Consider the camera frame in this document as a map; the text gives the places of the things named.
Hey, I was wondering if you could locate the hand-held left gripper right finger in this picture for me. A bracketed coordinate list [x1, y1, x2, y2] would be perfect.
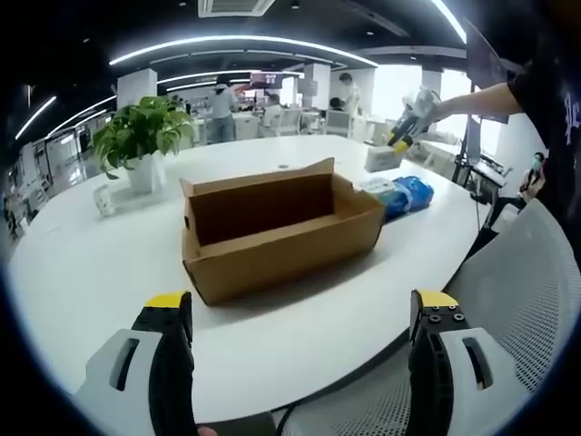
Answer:
[408, 289, 506, 436]

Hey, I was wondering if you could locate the green plant in white pot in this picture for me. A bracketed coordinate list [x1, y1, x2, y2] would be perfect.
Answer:
[92, 94, 197, 195]

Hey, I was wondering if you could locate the white toothpaste carton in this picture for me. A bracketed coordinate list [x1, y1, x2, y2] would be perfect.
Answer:
[366, 144, 406, 173]

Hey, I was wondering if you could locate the ceiling air conditioner unit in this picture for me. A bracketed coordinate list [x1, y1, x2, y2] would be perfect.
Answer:
[197, 0, 276, 19]

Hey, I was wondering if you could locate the blue tissue pack soft item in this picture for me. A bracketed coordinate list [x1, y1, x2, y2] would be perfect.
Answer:
[388, 174, 436, 215]

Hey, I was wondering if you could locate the person in dark shirt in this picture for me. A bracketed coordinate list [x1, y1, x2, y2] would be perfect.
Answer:
[507, 0, 581, 222]

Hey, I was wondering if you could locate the brown cardboard shoe box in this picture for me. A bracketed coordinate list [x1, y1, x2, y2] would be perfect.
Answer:
[180, 157, 388, 307]

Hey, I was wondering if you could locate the black cable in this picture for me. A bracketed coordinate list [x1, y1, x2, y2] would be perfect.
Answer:
[271, 402, 303, 433]

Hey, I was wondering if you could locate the grey mesh office chair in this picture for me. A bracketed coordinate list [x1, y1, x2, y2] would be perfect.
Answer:
[290, 198, 581, 436]

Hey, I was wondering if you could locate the long ceiling light strip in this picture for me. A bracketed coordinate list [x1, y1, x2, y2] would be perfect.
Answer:
[108, 35, 380, 67]

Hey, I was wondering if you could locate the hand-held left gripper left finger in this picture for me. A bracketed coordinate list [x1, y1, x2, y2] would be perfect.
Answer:
[74, 290, 197, 436]

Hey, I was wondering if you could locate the white square pillar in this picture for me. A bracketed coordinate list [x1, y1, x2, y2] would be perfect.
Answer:
[116, 68, 159, 111]

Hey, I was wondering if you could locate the hanging display screen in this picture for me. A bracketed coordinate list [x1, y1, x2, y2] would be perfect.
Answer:
[249, 71, 283, 89]

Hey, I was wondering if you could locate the small white patterned cup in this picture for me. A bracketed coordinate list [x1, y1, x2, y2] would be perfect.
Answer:
[93, 184, 116, 216]

